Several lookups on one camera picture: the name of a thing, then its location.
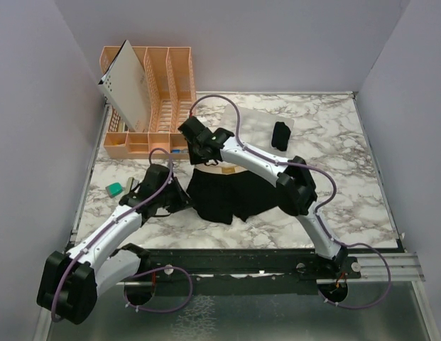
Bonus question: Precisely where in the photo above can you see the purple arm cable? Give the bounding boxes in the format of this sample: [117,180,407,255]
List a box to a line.
[49,148,195,323]
[187,94,392,310]

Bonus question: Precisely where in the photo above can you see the orange plastic desk organizer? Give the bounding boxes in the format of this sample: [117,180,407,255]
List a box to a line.
[103,46,196,160]

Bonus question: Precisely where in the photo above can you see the clear plastic box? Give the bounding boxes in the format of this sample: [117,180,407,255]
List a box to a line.
[239,107,294,156]

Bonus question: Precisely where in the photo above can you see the black white boxer briefs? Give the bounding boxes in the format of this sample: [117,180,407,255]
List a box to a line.
[271,121,291,151]

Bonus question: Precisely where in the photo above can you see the aluminium frame rail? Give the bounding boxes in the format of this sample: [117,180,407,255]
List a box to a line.
[353,253,425,283]

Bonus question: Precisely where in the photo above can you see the black garment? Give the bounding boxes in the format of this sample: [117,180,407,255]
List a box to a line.
[186,169,277,224]

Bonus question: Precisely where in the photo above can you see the white booklet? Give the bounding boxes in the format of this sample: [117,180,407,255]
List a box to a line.
[98,40,151,132]

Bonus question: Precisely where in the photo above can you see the blue clips in organizer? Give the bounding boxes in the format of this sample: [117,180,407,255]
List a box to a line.
[171,148,188,154]

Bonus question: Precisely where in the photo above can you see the green eraser block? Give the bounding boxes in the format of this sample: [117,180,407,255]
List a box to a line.
[105,183,123,198]

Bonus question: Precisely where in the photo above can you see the grey green stapler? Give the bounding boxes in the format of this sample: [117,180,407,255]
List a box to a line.
[124,177,140,194]

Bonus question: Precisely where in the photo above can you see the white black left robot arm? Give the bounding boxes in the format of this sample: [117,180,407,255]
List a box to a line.
[36,164,190,325]

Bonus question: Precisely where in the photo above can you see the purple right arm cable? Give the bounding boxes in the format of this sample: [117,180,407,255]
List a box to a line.
[187,94,392,310]

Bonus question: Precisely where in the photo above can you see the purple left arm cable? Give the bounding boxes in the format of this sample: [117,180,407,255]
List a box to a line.
[49,148,195,323]

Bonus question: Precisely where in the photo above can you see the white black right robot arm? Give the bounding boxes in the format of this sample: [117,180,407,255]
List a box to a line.
[178,117,347,278]

